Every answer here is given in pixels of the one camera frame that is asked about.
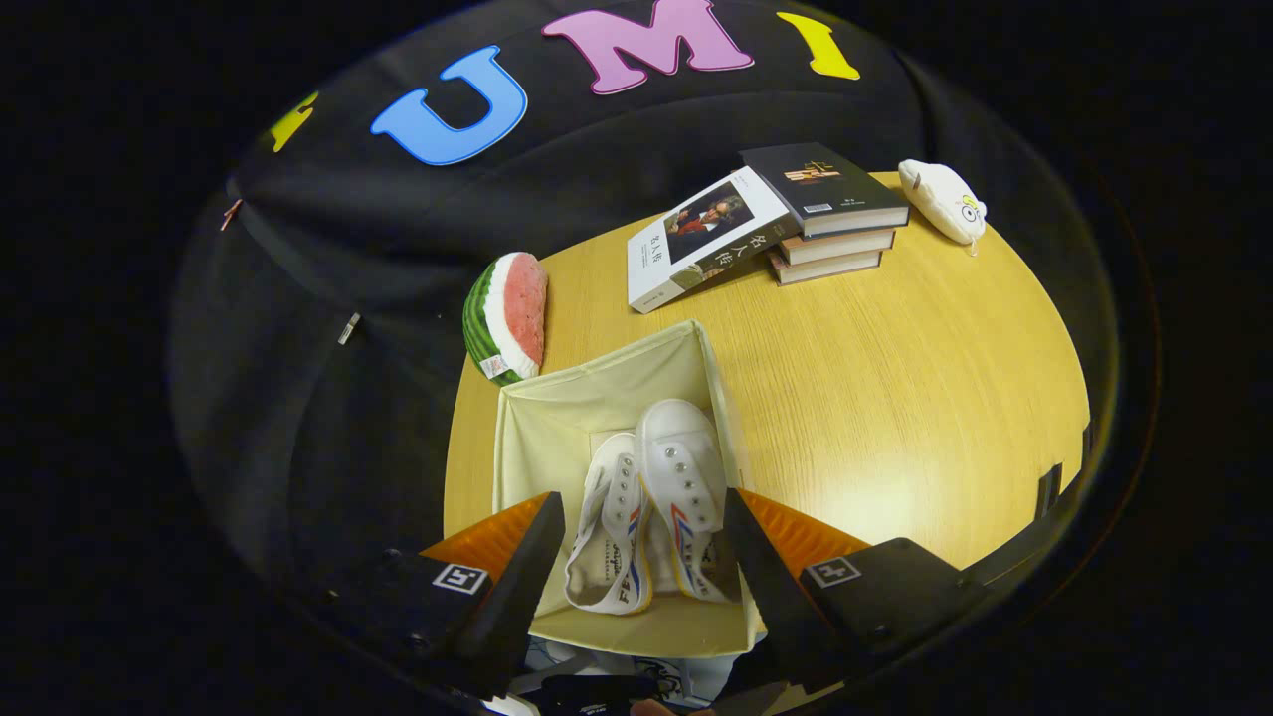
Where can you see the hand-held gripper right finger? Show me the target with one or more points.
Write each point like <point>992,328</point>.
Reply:
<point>771,597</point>

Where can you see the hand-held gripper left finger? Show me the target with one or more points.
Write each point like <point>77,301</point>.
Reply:
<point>517,592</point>

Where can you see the white canvas shoe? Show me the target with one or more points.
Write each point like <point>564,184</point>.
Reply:
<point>681,477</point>
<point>607,557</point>

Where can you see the cream fabric storage box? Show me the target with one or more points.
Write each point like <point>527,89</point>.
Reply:
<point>577,398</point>

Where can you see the watermelon slice plush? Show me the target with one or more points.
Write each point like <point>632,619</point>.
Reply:
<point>512,313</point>

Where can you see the silver metal clip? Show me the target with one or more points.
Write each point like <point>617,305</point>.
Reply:
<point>349,327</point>

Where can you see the brown edged stacked book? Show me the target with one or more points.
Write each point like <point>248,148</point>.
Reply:
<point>825,267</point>
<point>840,247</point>

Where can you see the black backdrop cloth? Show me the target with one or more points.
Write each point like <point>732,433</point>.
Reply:
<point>398,249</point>

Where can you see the white cover book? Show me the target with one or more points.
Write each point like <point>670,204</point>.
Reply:
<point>706,239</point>

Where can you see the black cover book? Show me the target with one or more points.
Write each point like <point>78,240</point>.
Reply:
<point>825,184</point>

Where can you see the white plush toy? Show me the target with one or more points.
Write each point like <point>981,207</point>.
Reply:
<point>940,199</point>

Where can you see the copper cloth clip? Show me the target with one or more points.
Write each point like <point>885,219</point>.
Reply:
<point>231,214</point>

